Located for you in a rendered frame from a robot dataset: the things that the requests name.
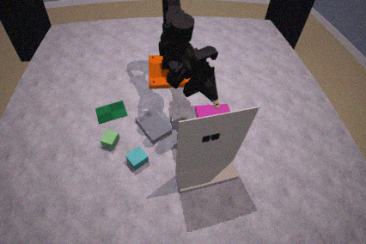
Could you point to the teal cube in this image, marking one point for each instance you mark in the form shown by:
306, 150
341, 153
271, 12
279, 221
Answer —
137, 158

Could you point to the pink square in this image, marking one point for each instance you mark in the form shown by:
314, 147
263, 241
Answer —
208, 110

